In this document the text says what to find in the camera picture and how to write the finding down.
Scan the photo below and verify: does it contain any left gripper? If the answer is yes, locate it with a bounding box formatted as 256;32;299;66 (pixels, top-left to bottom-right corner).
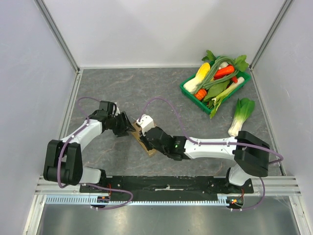
108;111;136;138

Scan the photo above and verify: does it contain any brown cardboard express box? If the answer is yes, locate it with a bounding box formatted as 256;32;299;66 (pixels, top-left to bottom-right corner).
132;121;157;157

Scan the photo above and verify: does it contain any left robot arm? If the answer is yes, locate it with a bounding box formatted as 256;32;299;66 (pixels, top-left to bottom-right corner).
43;101;135;192

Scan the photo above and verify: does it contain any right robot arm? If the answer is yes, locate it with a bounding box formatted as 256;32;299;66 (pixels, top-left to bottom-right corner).
139;126;269;193

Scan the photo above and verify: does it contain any green plastic tray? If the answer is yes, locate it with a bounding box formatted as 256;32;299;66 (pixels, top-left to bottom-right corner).
179;55;252;115

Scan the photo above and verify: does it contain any yellow napa cabbage toy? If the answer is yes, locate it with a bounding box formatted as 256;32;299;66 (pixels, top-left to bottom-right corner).
183;62;211;94

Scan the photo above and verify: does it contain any small orange pumpkin toy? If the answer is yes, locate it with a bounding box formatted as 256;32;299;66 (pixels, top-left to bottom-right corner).
194;89;207;101

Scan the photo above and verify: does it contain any white green leek toy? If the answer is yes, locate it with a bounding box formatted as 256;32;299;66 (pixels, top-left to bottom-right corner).
212;77;245;106

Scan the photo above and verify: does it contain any green long beans toy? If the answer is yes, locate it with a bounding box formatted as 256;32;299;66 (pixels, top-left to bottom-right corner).
191;56;240;94

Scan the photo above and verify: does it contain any green leafy vegetable toy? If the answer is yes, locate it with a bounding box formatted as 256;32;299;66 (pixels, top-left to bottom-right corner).
203;80;230;119

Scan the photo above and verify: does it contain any bok choy toy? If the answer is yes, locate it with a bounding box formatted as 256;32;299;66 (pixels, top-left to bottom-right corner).
228;98;255;137

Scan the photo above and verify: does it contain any orange carrot toy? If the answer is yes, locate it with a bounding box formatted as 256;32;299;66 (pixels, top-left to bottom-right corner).
214;65;235;80

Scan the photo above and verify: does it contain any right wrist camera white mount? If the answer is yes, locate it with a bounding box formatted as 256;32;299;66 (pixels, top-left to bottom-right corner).
136;114;155;136

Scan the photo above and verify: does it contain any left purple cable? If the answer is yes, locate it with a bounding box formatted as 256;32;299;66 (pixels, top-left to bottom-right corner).
57;96;134;211

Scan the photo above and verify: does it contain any purple cable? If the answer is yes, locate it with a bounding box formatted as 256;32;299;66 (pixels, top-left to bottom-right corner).
57;96;134;211
138;97;284;211

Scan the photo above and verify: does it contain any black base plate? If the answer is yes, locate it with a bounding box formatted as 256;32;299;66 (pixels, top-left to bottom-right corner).
79;175;254;203

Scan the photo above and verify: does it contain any grey slotted cable duct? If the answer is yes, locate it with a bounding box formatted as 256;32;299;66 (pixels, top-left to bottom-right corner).
45;193;245;206

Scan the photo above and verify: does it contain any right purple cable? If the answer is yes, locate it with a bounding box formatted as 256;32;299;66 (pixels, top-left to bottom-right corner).
138;97;284;211

